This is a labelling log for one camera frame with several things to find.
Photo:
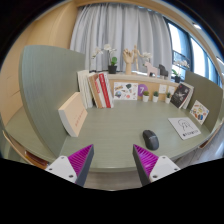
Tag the purple round number card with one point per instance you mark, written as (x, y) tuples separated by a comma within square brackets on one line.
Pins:
[(141, 89)]

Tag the black cover book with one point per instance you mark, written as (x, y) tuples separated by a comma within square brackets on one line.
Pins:
[(180, 95)]

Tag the red spine book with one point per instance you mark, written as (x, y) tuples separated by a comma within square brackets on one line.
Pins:
[(105, 85)]

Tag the wooden desk shelf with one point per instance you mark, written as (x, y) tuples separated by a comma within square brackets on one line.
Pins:
[(150, 82)]

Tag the small white note card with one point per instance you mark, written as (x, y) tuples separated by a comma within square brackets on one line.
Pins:
[(162, 89)]

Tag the black computer mouse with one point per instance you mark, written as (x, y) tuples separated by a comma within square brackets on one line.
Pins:
[(150, 139)]

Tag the white flower plant right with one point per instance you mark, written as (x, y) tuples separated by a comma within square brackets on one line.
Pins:
[(179, 64)]

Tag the small potted plant right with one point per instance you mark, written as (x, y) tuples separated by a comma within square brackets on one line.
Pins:
[(168, 97)]

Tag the white square mouse pad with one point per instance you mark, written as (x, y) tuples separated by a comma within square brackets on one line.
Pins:
[(184, 127)]

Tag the small potted plant left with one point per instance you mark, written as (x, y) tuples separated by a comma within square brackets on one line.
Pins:
[(145, 96)]

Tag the green desk partition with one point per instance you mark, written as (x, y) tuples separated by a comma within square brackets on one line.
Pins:
[(208, 94), (47, 78)]

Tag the wooden hand model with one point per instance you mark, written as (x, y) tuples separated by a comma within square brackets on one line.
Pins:
[(128, 59)]

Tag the beige leaning book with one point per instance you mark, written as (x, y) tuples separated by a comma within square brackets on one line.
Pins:
[(73, 114)]

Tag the small potted plant middle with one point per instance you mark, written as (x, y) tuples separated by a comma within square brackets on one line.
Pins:
[(155, 96)]

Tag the green right desk partition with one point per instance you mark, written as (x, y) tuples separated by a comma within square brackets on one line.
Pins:
[(208, 94)]

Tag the white colourful illustrated card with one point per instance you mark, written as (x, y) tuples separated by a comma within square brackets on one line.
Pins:
[(125, 91)]

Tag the brown upright book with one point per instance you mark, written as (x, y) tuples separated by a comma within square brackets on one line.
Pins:
[(91, 79)]

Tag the white upright book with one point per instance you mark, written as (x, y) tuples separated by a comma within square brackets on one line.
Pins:
[(84, 88)]

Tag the small potted plant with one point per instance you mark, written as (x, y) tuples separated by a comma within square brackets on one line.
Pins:
[(168, 97), (155, 96), (145, 96)]

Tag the pink animal figurine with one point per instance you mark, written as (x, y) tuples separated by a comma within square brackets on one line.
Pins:
[(151, 69)]

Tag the white orchid in black pot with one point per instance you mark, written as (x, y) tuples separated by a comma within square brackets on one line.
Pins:
[(112, 60)]

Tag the wooden mannequin figure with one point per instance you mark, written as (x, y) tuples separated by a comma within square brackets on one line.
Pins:
[(136, 54)]

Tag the black animal figurine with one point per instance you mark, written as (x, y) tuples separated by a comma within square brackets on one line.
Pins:
[(163, 72)]

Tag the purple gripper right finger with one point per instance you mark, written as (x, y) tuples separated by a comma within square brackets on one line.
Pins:
[(151, 167)]

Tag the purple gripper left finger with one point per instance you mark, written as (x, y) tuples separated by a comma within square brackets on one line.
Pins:
[(75, 167)]

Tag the grey window curtain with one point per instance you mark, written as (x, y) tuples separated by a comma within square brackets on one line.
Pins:
[(122, 26)]

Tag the green left desk partition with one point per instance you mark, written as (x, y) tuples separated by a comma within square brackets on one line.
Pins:
[(47, 78)]

